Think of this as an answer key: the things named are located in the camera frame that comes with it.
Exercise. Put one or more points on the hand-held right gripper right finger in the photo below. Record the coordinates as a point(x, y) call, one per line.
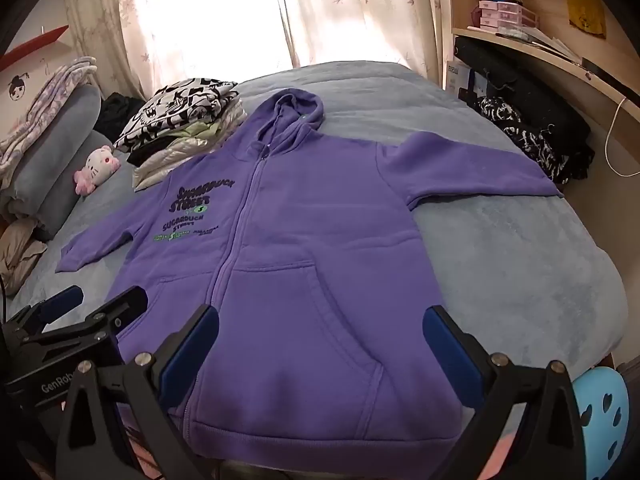
point(442, 345)

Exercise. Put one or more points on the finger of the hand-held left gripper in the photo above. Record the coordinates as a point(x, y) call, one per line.
point(60, 301)
point(122, 308)

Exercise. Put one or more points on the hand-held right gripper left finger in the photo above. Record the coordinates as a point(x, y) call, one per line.
point(192, 345)

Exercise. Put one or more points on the purple zip hoodie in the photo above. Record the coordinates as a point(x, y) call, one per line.
point(300, 260)

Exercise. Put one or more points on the stack of folded clothes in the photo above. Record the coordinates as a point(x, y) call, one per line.
point(170, 162)

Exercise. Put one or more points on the beige cloth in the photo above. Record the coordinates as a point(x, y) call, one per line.
point(20, 250)

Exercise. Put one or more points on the grey-blue fleece blanket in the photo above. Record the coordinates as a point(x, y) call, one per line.
point(500, 260)

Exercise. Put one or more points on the grey pillow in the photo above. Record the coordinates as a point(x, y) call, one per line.
point(60, 135)
point(65, 195)

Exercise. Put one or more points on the white and pink plush toy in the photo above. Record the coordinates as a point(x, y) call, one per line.
point(97, 167)

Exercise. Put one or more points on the folded black garment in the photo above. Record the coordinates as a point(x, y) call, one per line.
point(142, 156)

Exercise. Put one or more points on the blue chair with heart holes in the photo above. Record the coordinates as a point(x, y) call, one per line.
point(597, 410)

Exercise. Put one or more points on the light green garment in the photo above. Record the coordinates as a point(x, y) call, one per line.
point(200, 131)

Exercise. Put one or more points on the black fuzzy cloth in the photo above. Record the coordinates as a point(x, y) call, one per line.
point(117, 112)

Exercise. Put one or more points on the lilac patterned blanket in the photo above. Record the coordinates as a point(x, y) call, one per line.
point(45, 95)

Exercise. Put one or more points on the black and white patterned garment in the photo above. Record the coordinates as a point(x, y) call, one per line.
point(170, 105)

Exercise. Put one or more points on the black cloth with white print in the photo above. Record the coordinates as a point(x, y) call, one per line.
point(525, 135)

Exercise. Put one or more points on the white cartoon box red lid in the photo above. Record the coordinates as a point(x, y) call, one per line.
point(22, 75)

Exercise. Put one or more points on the white and blue box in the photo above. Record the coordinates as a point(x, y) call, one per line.
point(457, 77)

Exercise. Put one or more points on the black bag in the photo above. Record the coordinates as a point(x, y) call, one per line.
point(525, 80)

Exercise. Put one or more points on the sheer floral curtain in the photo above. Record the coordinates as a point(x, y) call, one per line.
point(360, 10)
point(100, 25)

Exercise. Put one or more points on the black flat device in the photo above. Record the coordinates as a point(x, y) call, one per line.
point(607, 75)

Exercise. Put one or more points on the stack of papers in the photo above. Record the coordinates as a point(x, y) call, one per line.
point(550, 40)

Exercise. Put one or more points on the pink drawer organizer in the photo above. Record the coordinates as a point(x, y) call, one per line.
point(495, 12)

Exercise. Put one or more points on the yellow paper note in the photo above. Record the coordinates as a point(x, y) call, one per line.
point(586, 10)

